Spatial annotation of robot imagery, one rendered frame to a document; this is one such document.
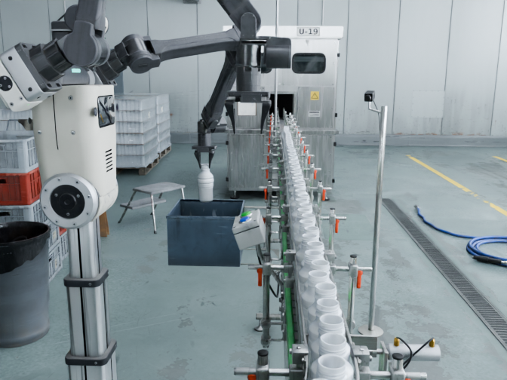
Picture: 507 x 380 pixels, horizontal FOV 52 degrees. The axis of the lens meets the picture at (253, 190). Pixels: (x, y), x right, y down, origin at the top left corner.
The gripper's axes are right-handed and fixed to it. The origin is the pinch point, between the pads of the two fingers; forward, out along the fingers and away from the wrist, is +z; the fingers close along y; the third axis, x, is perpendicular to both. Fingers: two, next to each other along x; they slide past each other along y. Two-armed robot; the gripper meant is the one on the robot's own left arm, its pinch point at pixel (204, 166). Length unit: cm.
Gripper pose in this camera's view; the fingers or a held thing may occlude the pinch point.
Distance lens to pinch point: 226.7
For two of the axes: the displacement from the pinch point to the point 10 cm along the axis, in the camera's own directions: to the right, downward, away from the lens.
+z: 0.1, 9.8, 1.9
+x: -0.4, 1.9, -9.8
